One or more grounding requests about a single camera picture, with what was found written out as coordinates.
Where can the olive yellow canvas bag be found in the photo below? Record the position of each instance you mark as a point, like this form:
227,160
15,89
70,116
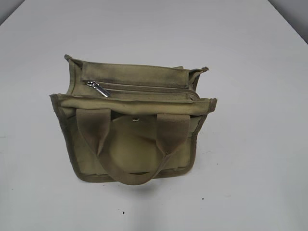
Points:
146,129

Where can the silver metal zipper pull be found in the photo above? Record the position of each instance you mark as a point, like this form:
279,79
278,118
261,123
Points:
98,88

